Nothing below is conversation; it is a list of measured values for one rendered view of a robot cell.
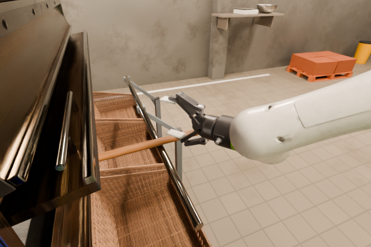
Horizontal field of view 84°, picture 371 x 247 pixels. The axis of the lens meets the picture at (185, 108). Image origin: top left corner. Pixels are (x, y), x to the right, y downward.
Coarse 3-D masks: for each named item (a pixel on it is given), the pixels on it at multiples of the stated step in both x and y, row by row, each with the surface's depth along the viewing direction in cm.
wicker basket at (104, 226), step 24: (96, 192) 110; (120, 192) 123; (144, 192) 131; (168, 192) 133; (96, 216) 96; (120, 216) 119; (168, 216) 119; (96, 240) 85; (120, 240) 108; (144, 240) 108; (192, 240) 108
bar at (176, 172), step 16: (128, 80) 144; (144, 112) 107; (160, 112) 176; (160, 128) 184; (176, 128) 132; (176, 144) 136; (176, 160) 143; (176, 176) 70; (192, 208) 60; (192, 224) 57
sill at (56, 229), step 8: (56, 208) 59; (40, 216) 57; (48, 216) 57; (56, 216) 58; (32, 224) 55; (40, 224) 55; (48, 224) 55; (56, 224) 57; (32, 232) 53; (40, 232) 53; (48, 232) 53; (56, 232) 56; (32, 240) 51; (40, 240) 51; (48, 240) 51; (56, 240) 54
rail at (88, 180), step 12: (84, 36) 150; (84, 48) 121; (84, 60) 100; (84, 72) 85; (84, 84) 74; (84, 96) 66; (84, 108) 59; (84, 120) 54; (84, 132) 49; (84, 144) 45; (84, 156) 42; (84, 168) 39; (84, 180) 38
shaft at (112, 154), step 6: (186, 132) 87; (162, 138) 83; (168, 138) 84; (174, 138) 84; (138, 144) 80; (144, 144) 80; (150, 144) 81; (156, 144) 82; (162, 144) 83; (114, 150) 77; (120, 150) 77; (126, 150) 77; (132, 150) 78; (138, 150) 79; (102, 156) 74; (108, 156) 75; (114, 156) 76
